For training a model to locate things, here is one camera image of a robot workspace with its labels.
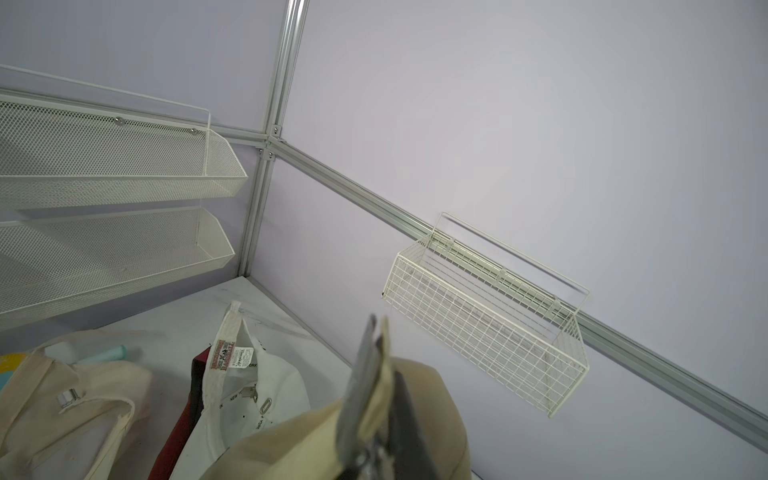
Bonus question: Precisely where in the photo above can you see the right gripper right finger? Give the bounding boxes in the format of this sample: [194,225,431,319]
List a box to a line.
[386,372,439,480]

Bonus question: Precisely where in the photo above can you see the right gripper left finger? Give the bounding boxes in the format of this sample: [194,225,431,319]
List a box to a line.
[335,314,384,479]

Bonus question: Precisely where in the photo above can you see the khaki tan baseball cap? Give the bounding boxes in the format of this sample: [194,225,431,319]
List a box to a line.
[200,317,473,480]

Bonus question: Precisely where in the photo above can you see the white baseball cap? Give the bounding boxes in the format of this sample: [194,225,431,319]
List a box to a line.
[171,301,310,479]

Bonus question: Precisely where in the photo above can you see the dark red baseball cap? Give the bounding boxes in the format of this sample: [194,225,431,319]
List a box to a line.
[148,348,210,480]

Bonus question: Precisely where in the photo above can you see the beige baseball cap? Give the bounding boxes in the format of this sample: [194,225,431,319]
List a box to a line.
[1,330,153,479]

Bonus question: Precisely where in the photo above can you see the yellow object behind arm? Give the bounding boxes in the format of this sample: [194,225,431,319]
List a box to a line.
[0,353,28,375]

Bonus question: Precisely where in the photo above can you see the light blue brush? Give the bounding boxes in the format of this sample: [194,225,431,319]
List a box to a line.
[0,344,128,391]

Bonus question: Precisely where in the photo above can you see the white mesh two-tier shelf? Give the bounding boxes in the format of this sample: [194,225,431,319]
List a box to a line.
[1,65,248,330]

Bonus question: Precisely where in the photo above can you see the white wire wall basket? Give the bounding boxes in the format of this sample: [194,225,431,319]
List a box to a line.
[382,212,591,417]

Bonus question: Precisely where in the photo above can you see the aluminium frame rails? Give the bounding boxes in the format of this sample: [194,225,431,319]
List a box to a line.
[0,0,768,454]

